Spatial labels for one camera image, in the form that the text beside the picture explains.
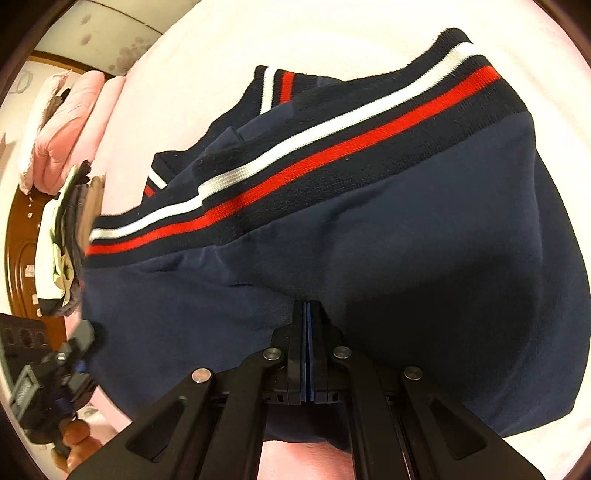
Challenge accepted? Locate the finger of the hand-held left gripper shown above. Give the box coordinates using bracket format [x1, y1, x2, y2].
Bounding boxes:
[65, 320, 98, 376]

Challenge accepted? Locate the white printed pillow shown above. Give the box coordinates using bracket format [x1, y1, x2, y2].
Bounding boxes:
[34, 198, 65, 301]

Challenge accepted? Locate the folded pink quilt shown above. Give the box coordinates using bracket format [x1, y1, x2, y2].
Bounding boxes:
[18, 71, 126, 195]

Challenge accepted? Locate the pink plush bed blanket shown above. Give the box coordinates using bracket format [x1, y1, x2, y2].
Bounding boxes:
[9, 0, 591, 480]

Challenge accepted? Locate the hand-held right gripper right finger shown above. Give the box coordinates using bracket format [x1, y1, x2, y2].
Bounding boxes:
[307, 300, 546, 480]

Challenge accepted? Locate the wooden headboard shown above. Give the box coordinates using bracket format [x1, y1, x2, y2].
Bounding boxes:
[7, 51, 116, 333]

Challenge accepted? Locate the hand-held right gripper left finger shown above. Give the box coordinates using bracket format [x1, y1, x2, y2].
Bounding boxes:
[69, 300, 308, 480]

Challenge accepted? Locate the stack of folded clothes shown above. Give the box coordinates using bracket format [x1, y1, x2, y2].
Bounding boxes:
[39, 159, 109, 319]

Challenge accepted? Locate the light green folded garment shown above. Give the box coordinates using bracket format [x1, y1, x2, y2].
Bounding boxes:
[48, 166, 86, 289]

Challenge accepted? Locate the person's left hand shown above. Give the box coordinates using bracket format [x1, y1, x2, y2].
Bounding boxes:
[51, 413, 100, 472]

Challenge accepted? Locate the navy and red baseball jacket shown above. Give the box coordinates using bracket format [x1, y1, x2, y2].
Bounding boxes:
[81, 28, 591, 444]

